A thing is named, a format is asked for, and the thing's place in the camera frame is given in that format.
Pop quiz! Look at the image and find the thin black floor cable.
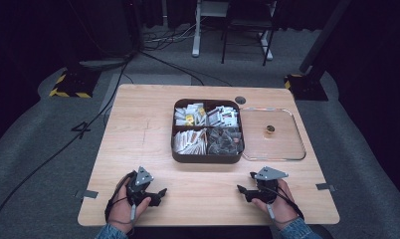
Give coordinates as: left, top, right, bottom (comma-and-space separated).
138, 50, 233, 88

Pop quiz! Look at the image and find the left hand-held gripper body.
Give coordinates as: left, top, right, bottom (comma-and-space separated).
125, 165, 155, 207

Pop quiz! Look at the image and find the long black floor cable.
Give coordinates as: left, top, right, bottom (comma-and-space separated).
0, 53, 134, 235

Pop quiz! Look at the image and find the grey tape strip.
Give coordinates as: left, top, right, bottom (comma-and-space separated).
314, 182, 337, 193
75, 188, 100, 200

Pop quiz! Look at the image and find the clear plastic lid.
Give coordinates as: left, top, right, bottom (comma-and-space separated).
240, 106, 307, 162

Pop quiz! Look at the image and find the person's right hand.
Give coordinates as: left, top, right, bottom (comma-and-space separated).
252, 178, 304, 231

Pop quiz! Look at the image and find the white desk frame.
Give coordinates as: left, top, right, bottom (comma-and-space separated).
191, 0, 276, 62

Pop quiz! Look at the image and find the brown divided box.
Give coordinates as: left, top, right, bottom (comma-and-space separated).
170, 98, 245, 164

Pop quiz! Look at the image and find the pile of white brown packets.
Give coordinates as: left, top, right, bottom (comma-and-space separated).
172, 127, 209, 155

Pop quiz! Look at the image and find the black yellow striped stand base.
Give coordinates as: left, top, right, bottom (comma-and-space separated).
284, 73, 329, 102
49, 67, 101, 100

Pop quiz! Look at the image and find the bundle of floor cables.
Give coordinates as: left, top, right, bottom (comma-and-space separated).
141, 23, 204, 53

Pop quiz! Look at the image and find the slanted black stand pole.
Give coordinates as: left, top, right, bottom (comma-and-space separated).
299, 0, 352, 75

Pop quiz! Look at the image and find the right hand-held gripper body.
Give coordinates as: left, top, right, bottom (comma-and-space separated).
249, 165, 290, 204

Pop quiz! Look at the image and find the hand-held gripper cable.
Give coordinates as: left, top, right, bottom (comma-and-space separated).
103, 170, 138, 234
263, 184, 305, 223

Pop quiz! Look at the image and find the pile of white red packets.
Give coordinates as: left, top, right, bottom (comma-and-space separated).
206, 105, 239, 128

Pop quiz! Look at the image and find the person's left hand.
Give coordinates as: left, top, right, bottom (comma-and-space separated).
106, 173, 153, 234

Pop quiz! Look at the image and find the pile of dark clear packets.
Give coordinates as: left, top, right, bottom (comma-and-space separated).
206, 126, 244, 156

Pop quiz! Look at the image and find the black chair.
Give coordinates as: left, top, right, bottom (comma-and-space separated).
220, 0, 278, 67

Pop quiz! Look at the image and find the left hand-held gripper cable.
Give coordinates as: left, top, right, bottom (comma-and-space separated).
103, 170, 138, 234

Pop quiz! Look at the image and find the pile of white yellow packets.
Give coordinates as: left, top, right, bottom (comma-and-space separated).
174, 102, 208, 127

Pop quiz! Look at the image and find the right hand-held gripper cable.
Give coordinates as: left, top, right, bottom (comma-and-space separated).
263, 184, 305, 223

